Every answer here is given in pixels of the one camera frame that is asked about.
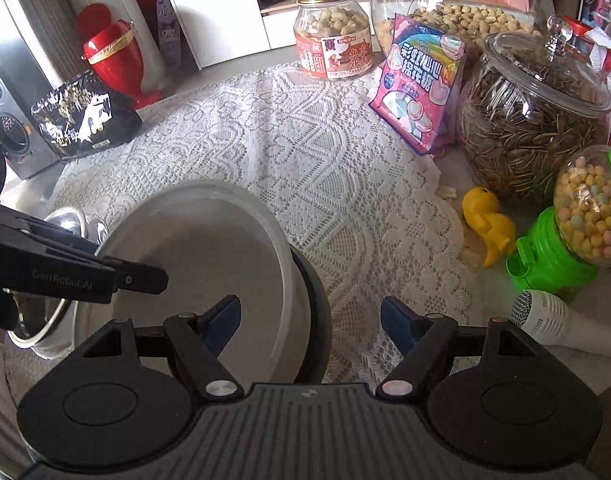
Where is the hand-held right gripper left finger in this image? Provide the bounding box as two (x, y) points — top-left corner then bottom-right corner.
(82, 295), (244, 401)

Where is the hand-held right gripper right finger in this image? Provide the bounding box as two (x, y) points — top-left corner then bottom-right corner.
(375, 296), (529, 401)

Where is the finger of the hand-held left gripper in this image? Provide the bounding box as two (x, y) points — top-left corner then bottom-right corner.
(105, 258), (169, 296)

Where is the large white bowl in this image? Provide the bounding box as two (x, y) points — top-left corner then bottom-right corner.
(78, 180), (313, 386)

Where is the stainless steel bowl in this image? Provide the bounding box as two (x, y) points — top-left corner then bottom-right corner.
(8, 206), (111, 361)

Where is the yellow duck toy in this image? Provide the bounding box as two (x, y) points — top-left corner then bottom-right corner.
(461, 186), (517, 268)

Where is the grey speaker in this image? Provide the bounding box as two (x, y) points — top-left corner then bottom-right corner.
(0, 52), (61, 181)

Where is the white microphone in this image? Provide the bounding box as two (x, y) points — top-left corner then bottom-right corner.
(509, 289), (611, 348)

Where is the black snack packet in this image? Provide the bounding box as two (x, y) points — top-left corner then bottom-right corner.
(30, 72), (143, 163)

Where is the green candy dispenser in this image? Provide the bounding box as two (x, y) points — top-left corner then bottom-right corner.
(505, 146), (611, 292)

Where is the white lace tablecloth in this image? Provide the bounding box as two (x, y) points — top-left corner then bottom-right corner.
(5, 62), (486, 386)

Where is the red trophy-shaped container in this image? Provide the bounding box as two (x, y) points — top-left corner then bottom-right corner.
(76, 2), (163, 111)

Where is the pink marshmallow packet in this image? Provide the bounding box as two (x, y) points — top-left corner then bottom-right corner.
(369, 12), (469, 157)

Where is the glass jar of sunflower seeds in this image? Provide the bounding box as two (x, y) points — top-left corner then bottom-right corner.
(458, 15), (611, 201)

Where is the cartoon print skateboard deck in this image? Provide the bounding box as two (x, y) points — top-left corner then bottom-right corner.
(155, 0), (187, 73)

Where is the white cabinet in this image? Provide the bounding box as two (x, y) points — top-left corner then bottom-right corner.
(152, 0), (306, 70)

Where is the peanut jar with red label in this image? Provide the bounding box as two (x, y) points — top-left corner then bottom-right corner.
(292, 0), (372, 82)

